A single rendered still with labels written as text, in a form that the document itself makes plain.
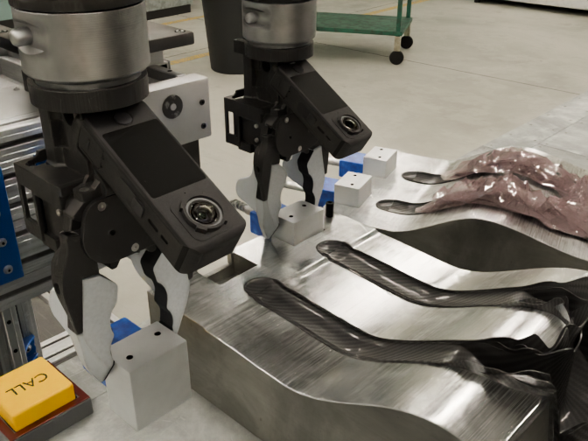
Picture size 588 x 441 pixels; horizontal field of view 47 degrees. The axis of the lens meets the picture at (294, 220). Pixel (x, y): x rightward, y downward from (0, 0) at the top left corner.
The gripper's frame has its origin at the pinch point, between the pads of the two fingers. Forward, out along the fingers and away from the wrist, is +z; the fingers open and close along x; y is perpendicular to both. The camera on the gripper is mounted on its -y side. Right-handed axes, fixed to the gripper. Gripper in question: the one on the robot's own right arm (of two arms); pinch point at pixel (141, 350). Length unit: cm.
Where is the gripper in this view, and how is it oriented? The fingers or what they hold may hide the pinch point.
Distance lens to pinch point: 51.8
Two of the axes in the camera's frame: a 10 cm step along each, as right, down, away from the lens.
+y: -7.3, -3.2, 6.1
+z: 0.0, 8.9, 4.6
